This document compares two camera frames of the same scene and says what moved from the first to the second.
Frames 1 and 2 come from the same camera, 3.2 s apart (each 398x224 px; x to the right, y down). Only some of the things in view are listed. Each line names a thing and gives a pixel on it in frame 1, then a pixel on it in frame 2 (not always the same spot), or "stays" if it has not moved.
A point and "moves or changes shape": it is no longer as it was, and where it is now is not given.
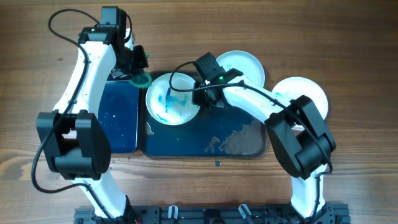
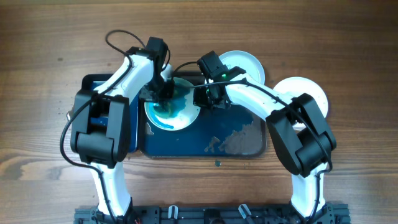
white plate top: (250, 65) stays
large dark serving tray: (211, 132) stays
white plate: (293, 88) stays
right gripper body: (203, 98) stays
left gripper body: (130, 65) to (157, 90)
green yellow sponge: (143, 81) moves or changes shape
